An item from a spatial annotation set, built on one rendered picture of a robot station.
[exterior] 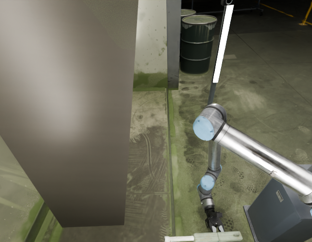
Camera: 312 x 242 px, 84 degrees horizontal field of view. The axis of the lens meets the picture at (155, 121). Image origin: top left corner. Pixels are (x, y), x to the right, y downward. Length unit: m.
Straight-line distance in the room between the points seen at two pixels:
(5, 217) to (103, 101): 1.45
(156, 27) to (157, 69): 0.60
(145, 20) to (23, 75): 2.23
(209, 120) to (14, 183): 1.56
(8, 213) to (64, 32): 1.56
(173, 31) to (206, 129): 1.94
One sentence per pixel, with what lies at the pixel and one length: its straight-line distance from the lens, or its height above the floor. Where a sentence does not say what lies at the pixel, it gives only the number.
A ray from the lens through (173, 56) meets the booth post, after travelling 2.72.
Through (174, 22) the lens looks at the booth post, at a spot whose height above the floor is 1.03.
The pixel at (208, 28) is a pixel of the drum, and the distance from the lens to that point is 3.20.
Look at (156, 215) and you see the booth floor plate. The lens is 1.65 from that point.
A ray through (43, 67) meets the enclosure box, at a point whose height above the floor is 1.46.
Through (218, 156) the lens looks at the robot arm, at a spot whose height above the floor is 0.63.
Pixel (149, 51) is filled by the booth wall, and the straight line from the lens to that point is 2.69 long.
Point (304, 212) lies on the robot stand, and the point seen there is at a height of 0.64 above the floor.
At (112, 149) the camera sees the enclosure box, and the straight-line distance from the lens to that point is 0.57.
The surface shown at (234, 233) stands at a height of 0.35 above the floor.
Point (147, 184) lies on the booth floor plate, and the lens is 1.77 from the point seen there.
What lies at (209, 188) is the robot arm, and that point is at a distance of 1.31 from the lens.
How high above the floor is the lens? 1.61
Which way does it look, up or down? 42 degrees down
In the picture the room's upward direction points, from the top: 5 degrees counter-clockwise
